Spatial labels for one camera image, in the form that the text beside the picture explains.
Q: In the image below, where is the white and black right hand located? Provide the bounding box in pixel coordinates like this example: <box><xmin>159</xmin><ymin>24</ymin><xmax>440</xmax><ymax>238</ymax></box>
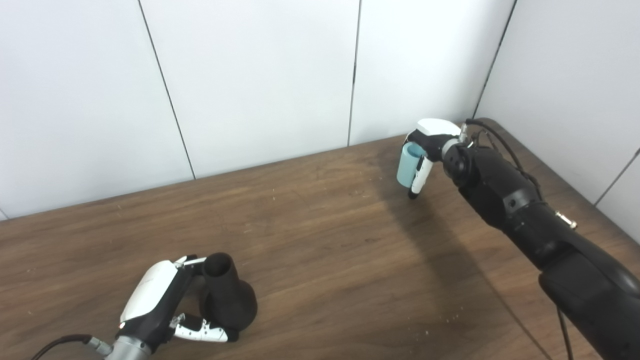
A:
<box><xmin>404</xmin><ymin>118</ymin><xmax>463</xmax><ymax>200</ymax></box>

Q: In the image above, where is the white and black left hand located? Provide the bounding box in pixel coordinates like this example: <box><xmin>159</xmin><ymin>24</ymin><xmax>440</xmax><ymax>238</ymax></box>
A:
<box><xmin>119</xmin><ymin>254</ymin><xmax>240</xmax><ymax>353</ymax></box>

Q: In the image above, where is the light-blue hose piece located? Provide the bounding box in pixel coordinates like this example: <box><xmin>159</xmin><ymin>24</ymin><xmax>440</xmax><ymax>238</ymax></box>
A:
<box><xmin>396</xmin><ymin>142</ymin><xmax>429</xmax><ymax>189</ymax></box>

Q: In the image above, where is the black flared nozzle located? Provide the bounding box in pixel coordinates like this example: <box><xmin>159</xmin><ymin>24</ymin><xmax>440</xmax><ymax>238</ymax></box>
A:
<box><xmin>199</xmin><ymin>252</ymin><xmax>259</xmax><ymax>332</ymax></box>

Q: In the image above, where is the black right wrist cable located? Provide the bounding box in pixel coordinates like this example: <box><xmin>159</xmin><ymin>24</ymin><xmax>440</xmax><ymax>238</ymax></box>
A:
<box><xmin>459</xmin><ymin>118</ymin><xmax>573</xmax><ymax>360</ymax></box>

